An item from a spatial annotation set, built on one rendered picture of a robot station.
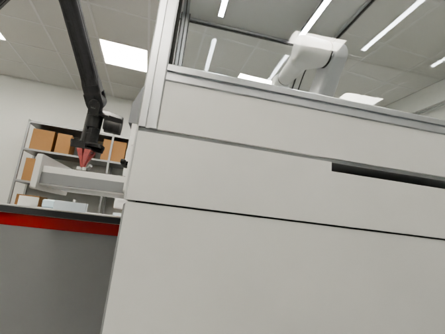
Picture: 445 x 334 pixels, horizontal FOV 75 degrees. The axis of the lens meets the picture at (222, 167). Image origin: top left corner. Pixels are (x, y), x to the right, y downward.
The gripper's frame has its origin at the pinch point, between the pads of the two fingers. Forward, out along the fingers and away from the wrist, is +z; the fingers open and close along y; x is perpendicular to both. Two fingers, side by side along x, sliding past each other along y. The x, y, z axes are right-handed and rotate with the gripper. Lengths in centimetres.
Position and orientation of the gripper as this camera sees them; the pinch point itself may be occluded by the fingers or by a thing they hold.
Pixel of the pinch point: (82, 167)
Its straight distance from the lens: 114.0
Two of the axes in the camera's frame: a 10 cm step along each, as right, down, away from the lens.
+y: -9.8, -1.9, -1.1
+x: 1.3, -1.3, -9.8
